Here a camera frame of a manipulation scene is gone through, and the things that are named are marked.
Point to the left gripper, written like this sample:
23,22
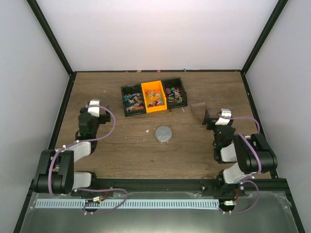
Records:
108,116

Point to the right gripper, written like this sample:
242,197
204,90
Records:
207,119

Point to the brown slotted scoop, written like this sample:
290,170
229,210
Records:
199,110

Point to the black bin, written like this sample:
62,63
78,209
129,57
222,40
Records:
132,100
175,93

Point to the white round lid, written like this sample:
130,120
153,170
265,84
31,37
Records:
163,132

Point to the orange candy bin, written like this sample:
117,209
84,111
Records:
154,96

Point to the clear plastic cup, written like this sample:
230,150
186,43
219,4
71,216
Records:
163,141

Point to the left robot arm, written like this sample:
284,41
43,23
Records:
55,171

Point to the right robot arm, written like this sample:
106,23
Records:
251,155

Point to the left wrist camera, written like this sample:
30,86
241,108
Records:
93,108

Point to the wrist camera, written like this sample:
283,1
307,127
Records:
93,108
224,117

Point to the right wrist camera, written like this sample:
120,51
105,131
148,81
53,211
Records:
224,117

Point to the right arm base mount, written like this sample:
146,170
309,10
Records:
216,187

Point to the light blue slotted rail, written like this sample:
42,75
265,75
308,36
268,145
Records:
129,204

